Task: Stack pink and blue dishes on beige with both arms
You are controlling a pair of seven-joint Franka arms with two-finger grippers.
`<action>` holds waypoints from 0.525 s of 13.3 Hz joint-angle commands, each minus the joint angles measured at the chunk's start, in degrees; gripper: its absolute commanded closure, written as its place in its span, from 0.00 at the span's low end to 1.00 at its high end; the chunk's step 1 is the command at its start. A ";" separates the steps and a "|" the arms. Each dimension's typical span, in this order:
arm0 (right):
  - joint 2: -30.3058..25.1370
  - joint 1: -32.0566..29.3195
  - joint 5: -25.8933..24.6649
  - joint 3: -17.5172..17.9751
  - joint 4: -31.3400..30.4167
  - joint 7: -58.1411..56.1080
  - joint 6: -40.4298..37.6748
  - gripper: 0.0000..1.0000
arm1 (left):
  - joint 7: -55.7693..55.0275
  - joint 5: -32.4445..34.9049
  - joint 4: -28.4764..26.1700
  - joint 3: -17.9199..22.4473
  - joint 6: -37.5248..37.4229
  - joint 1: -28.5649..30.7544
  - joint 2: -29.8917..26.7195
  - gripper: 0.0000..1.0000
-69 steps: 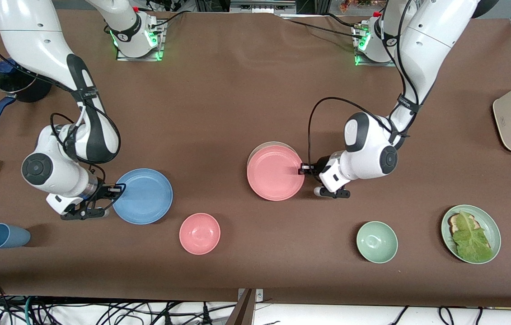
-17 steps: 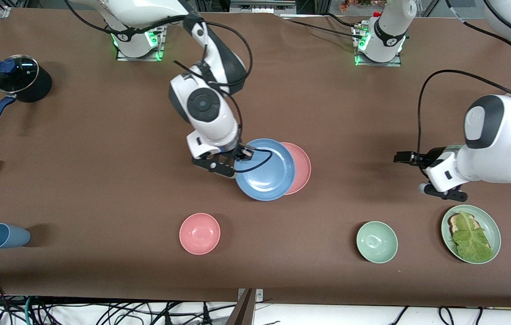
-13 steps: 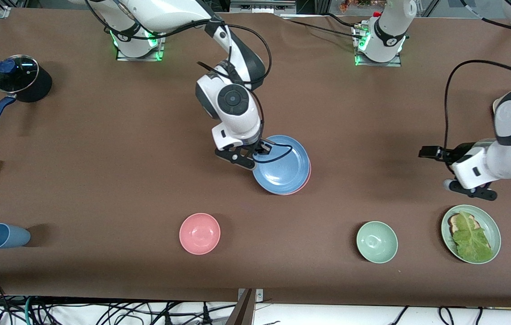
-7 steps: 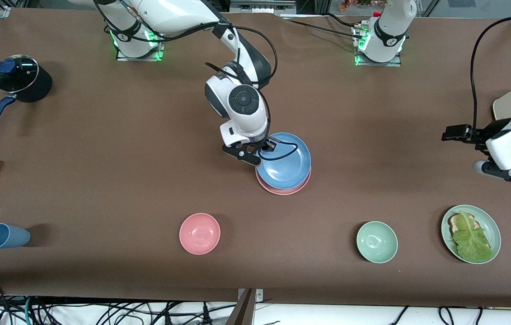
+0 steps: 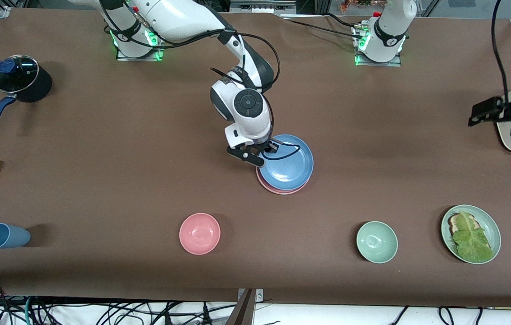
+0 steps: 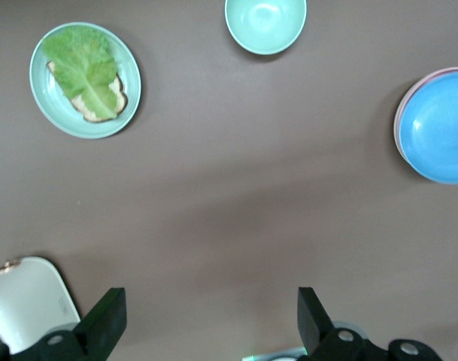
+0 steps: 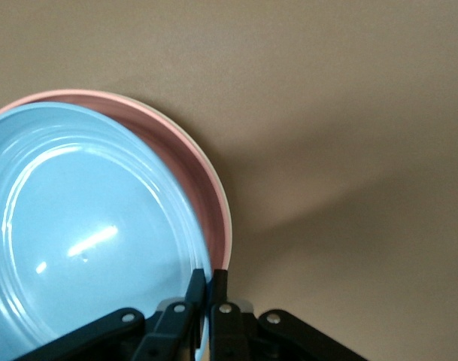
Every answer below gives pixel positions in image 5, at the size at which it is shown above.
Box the blue cup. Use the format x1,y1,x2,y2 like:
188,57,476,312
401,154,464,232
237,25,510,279
0,223,31,250

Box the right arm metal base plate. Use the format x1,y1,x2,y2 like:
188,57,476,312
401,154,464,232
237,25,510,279
116,27,164,61

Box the small pink bowl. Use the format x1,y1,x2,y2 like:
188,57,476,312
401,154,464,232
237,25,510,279
179,213,221,255

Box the small green bowl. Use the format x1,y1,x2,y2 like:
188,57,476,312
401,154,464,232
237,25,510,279
356,221,398,264

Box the green plate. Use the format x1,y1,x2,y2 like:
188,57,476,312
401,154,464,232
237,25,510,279
441,204,502,265

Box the pink plate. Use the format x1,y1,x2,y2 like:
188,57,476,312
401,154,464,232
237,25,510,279
256,169,310,195

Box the green lettuce leaf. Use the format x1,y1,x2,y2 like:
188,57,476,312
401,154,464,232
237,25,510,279
451,210,494,263

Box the black pot with blue handle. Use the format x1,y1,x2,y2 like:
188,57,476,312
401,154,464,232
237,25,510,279
0,54,52,134

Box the black base cable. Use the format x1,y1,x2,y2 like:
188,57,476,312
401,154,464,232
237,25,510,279
280,16,364,39
321,13,364,30

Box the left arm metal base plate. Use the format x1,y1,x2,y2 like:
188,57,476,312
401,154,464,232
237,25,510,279
355,25,402,67

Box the bread slice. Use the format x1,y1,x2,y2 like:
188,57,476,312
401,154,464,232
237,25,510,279
448,214,479,235

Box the blue plate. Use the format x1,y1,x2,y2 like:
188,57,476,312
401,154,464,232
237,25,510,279
258,134,314,190

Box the grey metal box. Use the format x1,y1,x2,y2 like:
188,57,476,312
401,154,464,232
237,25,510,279
230,0,297,14

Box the metal table edge bracket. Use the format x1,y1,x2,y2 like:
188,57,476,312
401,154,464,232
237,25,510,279
237,288,264,302

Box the dark grey pole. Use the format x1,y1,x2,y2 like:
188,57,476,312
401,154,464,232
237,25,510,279
226,289,256,325

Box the green floor cable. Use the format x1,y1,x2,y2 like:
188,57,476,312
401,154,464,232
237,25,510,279
23,297,35,325

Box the orange flowers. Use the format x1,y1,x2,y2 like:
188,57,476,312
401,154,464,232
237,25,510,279
340,0,389,12

